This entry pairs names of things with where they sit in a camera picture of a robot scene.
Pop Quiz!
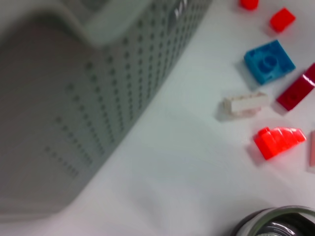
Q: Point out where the red sloped brick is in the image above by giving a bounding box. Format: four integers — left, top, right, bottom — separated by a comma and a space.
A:
253, 126, 308, 161

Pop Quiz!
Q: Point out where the glass teacup with black base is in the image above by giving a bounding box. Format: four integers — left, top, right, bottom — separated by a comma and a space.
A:
231, 206, 315, 236

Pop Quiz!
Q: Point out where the white oblong brick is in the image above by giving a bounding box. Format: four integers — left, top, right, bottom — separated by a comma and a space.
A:
218, 92, 270, 121

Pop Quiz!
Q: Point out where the grey perforated storage bin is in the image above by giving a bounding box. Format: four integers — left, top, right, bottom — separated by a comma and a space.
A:
0, 0, 214, 223

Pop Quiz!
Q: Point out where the dark red curved brick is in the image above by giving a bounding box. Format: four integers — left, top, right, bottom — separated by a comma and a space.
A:
275, 62, 315, 113

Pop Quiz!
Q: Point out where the white flat plate brick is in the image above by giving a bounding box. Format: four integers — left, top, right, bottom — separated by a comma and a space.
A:
307, 131, 315, 174

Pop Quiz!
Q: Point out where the small red cube brick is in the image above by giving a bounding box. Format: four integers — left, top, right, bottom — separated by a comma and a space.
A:
269, 7, 296, 33
238, 0, 259, 11

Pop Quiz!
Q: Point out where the blue square brick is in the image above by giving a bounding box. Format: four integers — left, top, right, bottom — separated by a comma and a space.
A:
243, 39, 296, 86

